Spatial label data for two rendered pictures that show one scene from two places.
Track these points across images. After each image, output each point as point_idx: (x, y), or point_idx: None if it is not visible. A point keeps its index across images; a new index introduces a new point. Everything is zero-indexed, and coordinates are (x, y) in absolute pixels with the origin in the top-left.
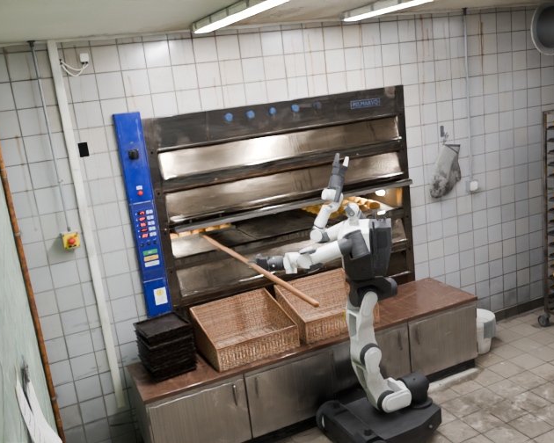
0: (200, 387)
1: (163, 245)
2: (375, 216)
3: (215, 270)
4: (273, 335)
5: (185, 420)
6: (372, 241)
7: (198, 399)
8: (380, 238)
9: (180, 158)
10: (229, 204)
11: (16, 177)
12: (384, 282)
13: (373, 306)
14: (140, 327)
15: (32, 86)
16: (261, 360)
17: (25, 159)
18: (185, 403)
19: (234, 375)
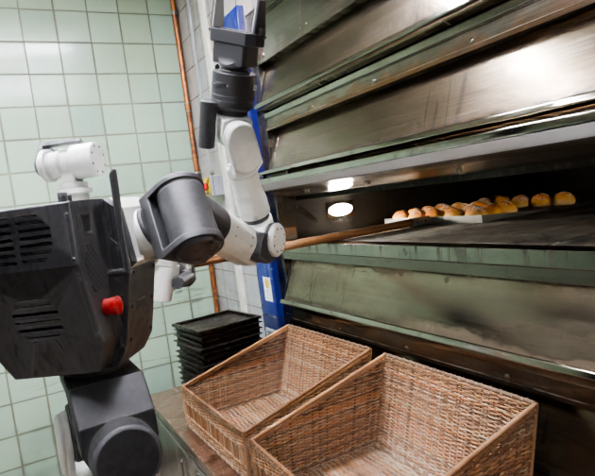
0: (165, 424)
1: (272, 214)
2: (111, 192)
3: (321, 278)
4: (221, 422)
5: (166, 459)
6: (3, 255)
7: (168, 441)
8: None
9: (280, 72)
10: (321, 156)
11: (195, 110)
12: (72, 414)
13: (60, 458)
14: (218, 315)
15: (193, 5)
16: (208, 452)
17: (196, 91)
18: (163, 434)
19: (181, 442)
